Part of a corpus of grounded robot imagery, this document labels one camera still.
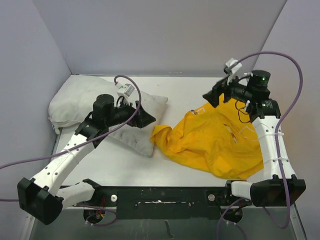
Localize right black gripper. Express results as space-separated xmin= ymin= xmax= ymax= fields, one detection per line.
xmin=203 ymin=69 xmax=253 ymax=107

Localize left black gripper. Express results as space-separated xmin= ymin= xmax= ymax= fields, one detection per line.
xmin=105 ymin=97 xmax=155 ymax=128

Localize yellow printed pillowcase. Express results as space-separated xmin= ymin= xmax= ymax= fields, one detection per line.
xmin=150 ymin=99 xmax=264 ymax=180

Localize white pillow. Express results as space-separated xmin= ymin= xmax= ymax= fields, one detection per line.
xmin=48 ymin=75 xmax=168 ymax=158

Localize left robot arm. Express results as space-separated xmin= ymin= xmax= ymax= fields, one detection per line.
xmin=17 ymin=94 xmax=156 ymax=225

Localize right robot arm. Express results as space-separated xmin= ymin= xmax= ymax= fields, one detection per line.
xmin=202 ymin=70 xmax=306 ymax=207

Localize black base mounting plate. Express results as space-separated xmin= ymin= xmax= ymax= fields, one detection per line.
xmin=84 ymin=179 xmax=238 ymax=220

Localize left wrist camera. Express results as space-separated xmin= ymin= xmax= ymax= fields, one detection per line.
xmin=115 ymin=82 xmax=136 ymax=102

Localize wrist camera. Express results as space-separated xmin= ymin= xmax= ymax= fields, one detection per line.
xmin=223 ymin=58 xmax=242 ymax=85
xmin=115 ymin=82 xmax=136 ymax=102

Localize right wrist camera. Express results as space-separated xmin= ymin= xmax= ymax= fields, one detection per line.
xmin=223 ymin=58 xmax=242 ymax=85

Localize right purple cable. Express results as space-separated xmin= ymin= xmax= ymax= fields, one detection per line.
xmin=216 ymin=51 xmax=304 ymax=240

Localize aluminium frame rail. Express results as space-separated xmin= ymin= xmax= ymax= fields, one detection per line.
xmin=249 ymin=199 xmax=308 ymax=240

